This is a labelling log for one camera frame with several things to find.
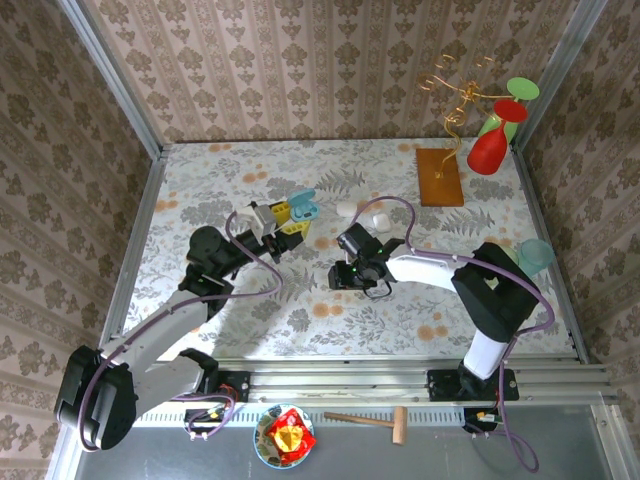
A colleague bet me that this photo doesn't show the aluminium side rail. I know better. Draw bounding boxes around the aluminium side rail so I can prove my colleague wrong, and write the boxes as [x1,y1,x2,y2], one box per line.
[513,147,591,364]
[94,149,169,361]

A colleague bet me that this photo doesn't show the red gold foil packet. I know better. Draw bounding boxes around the red gold foil packet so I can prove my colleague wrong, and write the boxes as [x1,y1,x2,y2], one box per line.
[264,407,318,459]

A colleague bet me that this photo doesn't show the floral tablecloth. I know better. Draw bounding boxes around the floral tablecloth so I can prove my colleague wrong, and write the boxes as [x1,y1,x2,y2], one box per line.
[130,139,576,360]

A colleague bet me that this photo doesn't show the floral patterned bowl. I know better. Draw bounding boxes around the floral patterned bowl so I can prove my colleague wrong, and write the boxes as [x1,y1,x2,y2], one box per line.
[253,403,316,470]

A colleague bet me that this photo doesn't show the green plastic goblet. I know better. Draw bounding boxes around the green plastic goblet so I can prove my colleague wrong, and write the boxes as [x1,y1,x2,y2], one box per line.
[474,77,541,151]

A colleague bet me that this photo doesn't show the gold wire sculpture wooden base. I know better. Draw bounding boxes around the gold wire sculpture wooden base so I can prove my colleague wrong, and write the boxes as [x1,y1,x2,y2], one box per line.
[415,52,501,208]

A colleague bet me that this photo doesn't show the aluminium mounting rail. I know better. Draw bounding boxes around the aluminium mounting rail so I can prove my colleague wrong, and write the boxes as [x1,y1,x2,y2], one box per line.
[134,355,621,405]

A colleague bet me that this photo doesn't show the red plastic goblet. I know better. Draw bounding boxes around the red plastic goblet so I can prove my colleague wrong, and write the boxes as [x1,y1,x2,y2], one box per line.
[467,98,530,176]

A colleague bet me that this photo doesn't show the teal plastic cup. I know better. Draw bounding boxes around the teal plastic cup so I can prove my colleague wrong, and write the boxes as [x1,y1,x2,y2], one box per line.
[517,238,557,278]

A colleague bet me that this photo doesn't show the black connector box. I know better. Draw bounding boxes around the black connector box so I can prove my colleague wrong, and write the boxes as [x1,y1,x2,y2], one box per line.
[463,407,501,434]
[184,407,236,430]

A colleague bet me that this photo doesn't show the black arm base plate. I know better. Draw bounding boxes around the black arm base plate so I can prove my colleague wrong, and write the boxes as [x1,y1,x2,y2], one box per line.
[169,370,251,404]
[427,368,520,402]

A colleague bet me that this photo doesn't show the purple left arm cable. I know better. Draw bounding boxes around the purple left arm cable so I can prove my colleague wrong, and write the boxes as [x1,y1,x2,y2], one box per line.
[78,209,285,453]

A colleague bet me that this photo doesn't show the wooden mallet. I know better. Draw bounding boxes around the wooden mallet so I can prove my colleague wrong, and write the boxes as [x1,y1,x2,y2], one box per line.
[323,406,410,446]

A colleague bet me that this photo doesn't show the grey metal panel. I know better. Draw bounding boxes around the grey metal panel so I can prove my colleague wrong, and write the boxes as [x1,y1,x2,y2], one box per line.
[74,424,616,480]

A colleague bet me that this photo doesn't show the perforated metal strip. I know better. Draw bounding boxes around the perforated metal strip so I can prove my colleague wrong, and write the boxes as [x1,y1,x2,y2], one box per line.
[132,402,467,427]

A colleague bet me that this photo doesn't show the small light blue cup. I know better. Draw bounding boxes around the small light blue cup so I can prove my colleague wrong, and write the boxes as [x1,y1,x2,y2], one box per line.
[286,188,321,223]

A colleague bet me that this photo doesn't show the aluminium frame post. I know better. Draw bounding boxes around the aluminium frame post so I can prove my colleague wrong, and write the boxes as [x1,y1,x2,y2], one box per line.
[512,0,611,151]
[57,0,166,159]

